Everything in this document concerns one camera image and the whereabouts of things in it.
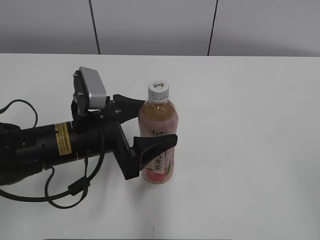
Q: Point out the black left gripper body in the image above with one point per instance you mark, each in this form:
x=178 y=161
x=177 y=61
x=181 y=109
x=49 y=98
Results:
x=99 y=132

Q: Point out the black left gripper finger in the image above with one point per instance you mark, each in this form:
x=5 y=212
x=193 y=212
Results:
x=148 y=148
x=126 y=108

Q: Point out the peach oolong tea bottle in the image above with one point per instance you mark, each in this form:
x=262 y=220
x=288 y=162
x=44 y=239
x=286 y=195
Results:
x=156 y=120

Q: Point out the white bottle cap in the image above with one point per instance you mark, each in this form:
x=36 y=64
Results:
x=158 y=89

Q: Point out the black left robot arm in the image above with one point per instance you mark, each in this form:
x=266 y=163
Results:
x=25 y=152

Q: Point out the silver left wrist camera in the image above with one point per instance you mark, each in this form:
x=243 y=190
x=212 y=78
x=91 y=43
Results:
x=89 y=90

